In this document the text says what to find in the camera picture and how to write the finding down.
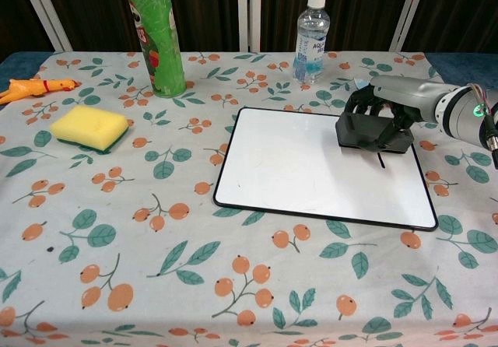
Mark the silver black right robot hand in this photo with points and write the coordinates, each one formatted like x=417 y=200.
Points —
x=404 y=94

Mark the black whiteboard eraser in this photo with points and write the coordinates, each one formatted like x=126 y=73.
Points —
x=362 y=133

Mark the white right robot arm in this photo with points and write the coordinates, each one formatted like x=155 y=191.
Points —
x=463 y=113

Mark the white blue packet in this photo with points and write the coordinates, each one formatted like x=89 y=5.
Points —
x=362 y=83

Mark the clear plastic water bottle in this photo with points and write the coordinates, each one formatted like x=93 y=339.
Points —
x=310 y=43

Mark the green chips can red lid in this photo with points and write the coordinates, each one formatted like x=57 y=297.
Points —
x=163 y=51

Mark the floral printed tablecloth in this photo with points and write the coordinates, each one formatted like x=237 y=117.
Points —
x=155 y=226

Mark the yellow sponge with green pad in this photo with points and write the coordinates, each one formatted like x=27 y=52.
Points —
x=89 y=125

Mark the dark pleated curtain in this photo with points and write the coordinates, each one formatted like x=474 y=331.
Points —
x=97 y=8

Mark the orange rubber chicken toy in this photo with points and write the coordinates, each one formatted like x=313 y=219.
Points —
x=27 y=89

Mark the white metal frame post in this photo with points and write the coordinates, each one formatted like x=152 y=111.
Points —
x=408 y=12
x=249 y=12
x=44 y=8

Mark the white dry-erase board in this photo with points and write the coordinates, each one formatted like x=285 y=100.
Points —
x=292 y=168

